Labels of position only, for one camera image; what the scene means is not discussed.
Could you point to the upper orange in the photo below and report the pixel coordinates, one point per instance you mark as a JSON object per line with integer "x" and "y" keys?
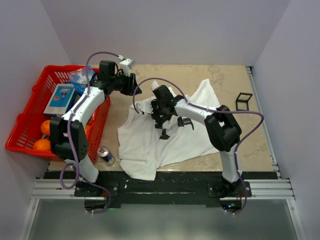
{"x": 45, "y": 127}

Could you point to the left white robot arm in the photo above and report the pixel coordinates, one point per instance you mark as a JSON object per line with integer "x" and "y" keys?
{"x": 68, "y": 139}

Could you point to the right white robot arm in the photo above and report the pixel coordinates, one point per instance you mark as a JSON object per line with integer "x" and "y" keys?
{"x": 222, "y": 128}

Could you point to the blue white razor box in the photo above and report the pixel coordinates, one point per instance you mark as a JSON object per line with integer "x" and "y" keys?
{"x": 61, "y": 101}

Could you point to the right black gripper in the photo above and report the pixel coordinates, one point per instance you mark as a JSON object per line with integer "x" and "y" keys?
{"x": 155, "y": 113}

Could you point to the lower orange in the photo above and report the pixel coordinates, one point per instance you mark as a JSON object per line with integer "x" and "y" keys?
{"x": 42, "y": 145}

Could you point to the orange packet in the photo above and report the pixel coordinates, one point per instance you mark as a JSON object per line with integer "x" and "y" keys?
{"x": 86, "y": 129}

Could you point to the blue plastic bag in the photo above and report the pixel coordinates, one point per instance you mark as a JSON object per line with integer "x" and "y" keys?
{"x": 78, "y": 79}

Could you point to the red plastic basket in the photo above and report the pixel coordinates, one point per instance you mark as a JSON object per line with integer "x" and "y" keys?
{"x": 27, "y": 129}

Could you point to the blue red drink can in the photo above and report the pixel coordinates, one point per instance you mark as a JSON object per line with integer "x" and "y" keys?
{"x": 105, "y": 154}

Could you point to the black metal bracket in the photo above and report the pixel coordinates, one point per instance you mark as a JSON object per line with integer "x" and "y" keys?
{"x": 242, "y": 101}

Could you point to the orange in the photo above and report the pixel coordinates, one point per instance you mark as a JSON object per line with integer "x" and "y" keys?
{"x": 42, "y": 145}
{"x": 45, "y": 127}

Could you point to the white printed t-shirt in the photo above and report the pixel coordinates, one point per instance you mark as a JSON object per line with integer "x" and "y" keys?
{"x": 142, "y": 151}

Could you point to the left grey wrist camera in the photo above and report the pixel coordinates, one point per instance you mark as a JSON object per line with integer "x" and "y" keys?
{"x": 126, "y": 65}

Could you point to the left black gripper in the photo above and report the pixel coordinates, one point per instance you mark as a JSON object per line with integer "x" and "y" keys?
{"x": 132, "y": 88}

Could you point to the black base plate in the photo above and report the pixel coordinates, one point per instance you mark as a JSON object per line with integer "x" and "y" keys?
{"x": 168, "y": 188}

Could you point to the aluminium rail frame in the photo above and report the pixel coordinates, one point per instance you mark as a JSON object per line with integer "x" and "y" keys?
{"x": 55, "y": 213}

